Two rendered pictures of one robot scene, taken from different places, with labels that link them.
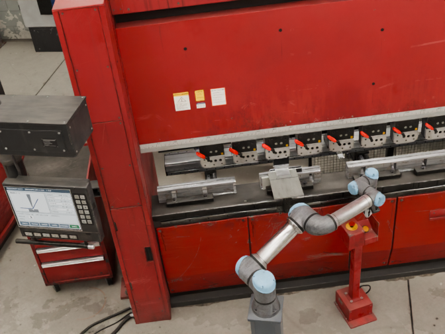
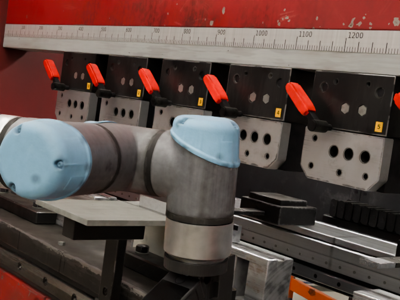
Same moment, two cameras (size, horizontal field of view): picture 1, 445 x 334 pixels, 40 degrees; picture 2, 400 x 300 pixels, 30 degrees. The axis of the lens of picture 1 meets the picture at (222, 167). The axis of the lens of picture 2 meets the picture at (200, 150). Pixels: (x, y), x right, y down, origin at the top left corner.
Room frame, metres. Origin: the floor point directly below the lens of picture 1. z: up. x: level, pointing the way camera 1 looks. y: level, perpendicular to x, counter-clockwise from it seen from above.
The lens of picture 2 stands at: (2.22, -1.48, 1.21)
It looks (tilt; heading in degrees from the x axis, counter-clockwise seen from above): 4 degrees down; 52
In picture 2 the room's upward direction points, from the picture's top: 8 degrees clockwise
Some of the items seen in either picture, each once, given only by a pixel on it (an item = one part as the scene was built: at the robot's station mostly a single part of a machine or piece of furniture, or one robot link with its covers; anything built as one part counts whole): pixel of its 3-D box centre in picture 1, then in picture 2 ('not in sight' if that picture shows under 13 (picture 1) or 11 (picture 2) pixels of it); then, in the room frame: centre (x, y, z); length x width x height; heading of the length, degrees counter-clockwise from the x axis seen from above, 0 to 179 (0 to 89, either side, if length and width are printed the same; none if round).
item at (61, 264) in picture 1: (71, 222); not in sight; (3.39, 1.14, 0.50); 0.50 x 0.50 x 1.00; 1
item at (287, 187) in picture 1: (285, 183); (125, 212); (2.93, -0.37, 1.00); 0.26 x 0.18 x 0.01; 1
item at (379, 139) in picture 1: (372, 132); not in sight; (3.09, -0.95, 1.20); 0.15 x 0.09 x 0.17; 91
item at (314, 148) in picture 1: (308, 140); (268, 116); (3.08, -0.55, 1.20); 0.15 x 0.09 x 0.17; 91
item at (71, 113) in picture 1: (49, 179); not in sight; (2.52, 0.88, 1.53); 0.51 x 0.25 x 0.85; 75
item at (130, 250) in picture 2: (289, 187); (171, 274); (3.02, -0.41, 0.89); 0.30 x 0.05 x 0.03; 91
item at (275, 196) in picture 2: not in sight; (252, 207); (3.24, -0.36, 1.01); 0.26 x 0.12 x 0.05; 1
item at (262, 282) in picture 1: (263, 285); not in sight; (2.18, -0.14, 0.94); 0.13 x 0.12 x 0.14; 30
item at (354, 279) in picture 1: (355, 268); not in sight; (2.74, -0.79, 0.39); 0.05 x 0.05 x 0.54; 15
